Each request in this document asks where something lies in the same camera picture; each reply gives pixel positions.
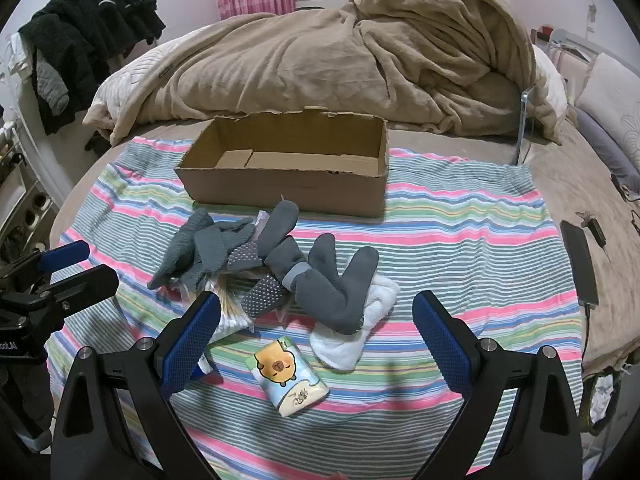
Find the white fluffy sock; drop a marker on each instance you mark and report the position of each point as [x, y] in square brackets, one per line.
[345, 347]

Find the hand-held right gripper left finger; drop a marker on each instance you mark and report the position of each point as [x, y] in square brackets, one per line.
[192, 345]

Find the grey pillow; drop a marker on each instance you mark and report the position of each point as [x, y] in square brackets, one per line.
[607, 147]

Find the grey knit sock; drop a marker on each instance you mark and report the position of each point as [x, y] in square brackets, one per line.
[182, 247]
[220, 245]

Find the black smartphone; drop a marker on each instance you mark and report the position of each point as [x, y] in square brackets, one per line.
[580, 260]

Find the trash bin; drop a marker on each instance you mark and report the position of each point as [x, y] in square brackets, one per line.
[605, 395]

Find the metal storage shelf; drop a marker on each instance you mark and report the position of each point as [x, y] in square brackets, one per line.
[22, 195]

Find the brown cardboard box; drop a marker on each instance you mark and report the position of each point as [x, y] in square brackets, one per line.
[290, 190]

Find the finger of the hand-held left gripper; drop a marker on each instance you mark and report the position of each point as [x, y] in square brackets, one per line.
[65, 255]
[82, 287]

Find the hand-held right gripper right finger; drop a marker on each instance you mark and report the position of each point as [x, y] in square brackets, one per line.
[445, 345]

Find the grey dotted sock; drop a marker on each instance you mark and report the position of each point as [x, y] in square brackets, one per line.
[275, 230]
[265, 296]

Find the white embroidered pillow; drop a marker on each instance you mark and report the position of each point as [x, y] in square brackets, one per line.
[612, 90]

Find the cartoon print tissue packet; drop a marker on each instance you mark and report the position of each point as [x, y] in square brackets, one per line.
[287, 372]

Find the cotton swab bag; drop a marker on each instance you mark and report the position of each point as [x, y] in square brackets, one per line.
[231, 315]

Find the dark grey thick sock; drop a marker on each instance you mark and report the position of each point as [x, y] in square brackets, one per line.
[357, 285]
[312, 285]

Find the white quilted duvet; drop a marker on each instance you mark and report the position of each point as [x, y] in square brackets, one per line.
[135, 72]

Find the beige fleece blanket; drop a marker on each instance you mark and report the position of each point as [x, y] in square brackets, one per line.
[310, 60]

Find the striped cloth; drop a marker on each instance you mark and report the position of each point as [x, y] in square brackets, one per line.
[450, 240]

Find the black jacket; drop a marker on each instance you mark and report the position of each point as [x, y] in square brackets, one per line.
[75, 35]

